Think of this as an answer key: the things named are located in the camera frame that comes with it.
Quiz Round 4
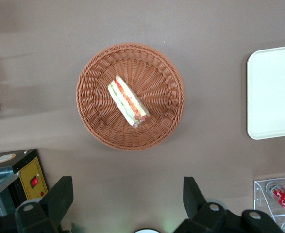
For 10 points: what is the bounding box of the plastic-wrapped triangle sandwich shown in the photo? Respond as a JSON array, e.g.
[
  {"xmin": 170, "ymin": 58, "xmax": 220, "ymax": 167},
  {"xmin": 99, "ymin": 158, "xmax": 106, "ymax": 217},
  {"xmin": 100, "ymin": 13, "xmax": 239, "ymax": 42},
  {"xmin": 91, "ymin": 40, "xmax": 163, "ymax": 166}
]
[{"xmin": 107, "ymin": 75, "xmax": 151, "ymax": 129}]

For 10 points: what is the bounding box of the clear acrylic bottle rack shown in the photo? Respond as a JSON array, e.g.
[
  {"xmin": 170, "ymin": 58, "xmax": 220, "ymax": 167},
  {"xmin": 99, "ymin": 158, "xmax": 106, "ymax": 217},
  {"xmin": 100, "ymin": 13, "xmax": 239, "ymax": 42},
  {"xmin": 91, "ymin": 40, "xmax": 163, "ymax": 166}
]
[{"xmin": 253, "ymin": 175, "xmax": 285, "ymax": 233}]

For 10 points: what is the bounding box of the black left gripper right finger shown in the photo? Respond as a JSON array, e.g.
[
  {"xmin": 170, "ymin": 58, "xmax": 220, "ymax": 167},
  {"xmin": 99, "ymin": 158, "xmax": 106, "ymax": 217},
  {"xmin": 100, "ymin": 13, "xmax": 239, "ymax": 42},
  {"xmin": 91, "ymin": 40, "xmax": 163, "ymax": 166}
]
[{"xmin": 173, "ymin": 176, "xmax": 228, "ymax": 233}]

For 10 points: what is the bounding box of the black food warmer display case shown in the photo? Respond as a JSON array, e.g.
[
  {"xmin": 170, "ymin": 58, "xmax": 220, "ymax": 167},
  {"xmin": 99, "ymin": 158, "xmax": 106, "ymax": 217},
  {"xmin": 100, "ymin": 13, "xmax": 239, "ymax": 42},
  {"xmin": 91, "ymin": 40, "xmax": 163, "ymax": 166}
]
[{"xmin": 0, "ymin": 149, "xmax": 49, "ymax": 217}]

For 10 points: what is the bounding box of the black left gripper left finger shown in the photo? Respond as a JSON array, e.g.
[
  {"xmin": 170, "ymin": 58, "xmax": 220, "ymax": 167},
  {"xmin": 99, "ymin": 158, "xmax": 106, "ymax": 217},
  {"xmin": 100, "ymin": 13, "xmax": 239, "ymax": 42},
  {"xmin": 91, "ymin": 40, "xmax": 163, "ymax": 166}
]
[{"xmin": 14, "ymin": 176, "xmax": 74, "ymax": 233}]

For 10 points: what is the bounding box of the beige plastic serving tray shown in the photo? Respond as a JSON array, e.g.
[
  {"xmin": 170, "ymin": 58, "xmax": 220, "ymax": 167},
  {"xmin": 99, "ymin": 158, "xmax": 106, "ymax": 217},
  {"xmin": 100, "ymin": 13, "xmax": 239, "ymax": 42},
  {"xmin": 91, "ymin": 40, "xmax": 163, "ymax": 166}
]
[{"xmin": 246, "ymin": 44, "xmax": 285, "ymax": 141}]

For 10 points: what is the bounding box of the empty round brown wicker basket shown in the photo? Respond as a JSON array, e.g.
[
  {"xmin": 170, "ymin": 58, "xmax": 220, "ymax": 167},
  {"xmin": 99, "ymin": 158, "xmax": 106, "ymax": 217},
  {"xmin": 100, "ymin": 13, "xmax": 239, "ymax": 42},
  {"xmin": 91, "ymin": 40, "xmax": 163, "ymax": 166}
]
[{"xmin": 76, "ymin": 43, "xmax": 186, "ymax": 151}]

